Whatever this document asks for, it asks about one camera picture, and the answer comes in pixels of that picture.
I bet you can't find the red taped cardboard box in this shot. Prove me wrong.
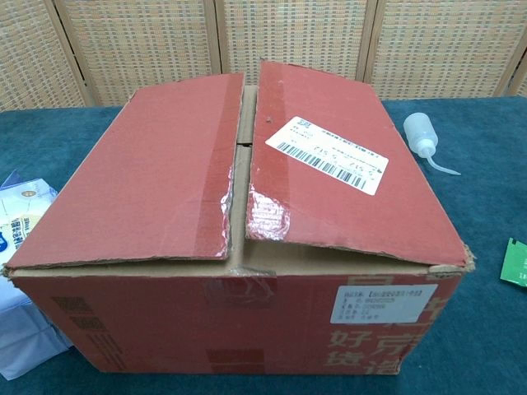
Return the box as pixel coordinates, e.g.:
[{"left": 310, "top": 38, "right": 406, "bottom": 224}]
[{"left": 2, "top": 59, "right": 477, "bottom": 378}]

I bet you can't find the white plastic squeeze bottle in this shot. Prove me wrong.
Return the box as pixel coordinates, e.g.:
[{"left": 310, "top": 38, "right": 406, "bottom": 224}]
[{"left": 403, "top": 114, "right": 462, "bottom": 176}]

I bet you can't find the woven wooden folding screen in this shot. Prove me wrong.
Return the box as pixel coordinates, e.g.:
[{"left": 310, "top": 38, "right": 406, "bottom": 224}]
[{"left": 0, "top": 0, "right": 527, "bottom": 112}]

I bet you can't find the blue table cloth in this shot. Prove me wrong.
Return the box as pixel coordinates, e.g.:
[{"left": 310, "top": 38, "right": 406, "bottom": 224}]
[{"left": 0, "top": 96, "right": 527, "bottom": 395}]

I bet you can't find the white blue tissue pack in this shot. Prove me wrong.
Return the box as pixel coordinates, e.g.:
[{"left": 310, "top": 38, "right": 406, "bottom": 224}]
[{"left": 0, "top": 169, "right": 77, "bottom": 375}]

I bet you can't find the green card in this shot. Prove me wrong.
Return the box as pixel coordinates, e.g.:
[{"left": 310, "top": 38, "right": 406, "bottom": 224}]
[{"left": 500, "top": 237, "right": 527, "bottom": 287}]

